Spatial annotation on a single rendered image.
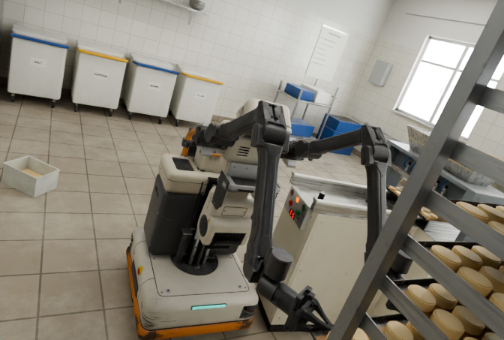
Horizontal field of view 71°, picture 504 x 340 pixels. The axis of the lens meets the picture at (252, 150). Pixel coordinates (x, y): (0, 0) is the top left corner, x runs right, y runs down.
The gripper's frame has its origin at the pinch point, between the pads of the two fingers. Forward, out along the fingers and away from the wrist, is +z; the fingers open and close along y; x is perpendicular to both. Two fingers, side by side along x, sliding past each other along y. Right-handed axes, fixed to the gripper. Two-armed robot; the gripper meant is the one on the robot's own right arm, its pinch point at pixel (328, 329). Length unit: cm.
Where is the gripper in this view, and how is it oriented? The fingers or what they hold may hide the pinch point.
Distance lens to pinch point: 94.5
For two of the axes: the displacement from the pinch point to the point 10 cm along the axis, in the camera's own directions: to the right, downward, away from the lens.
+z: 7.8, 4.1, -4.8
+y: -2.9, 9.1, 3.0
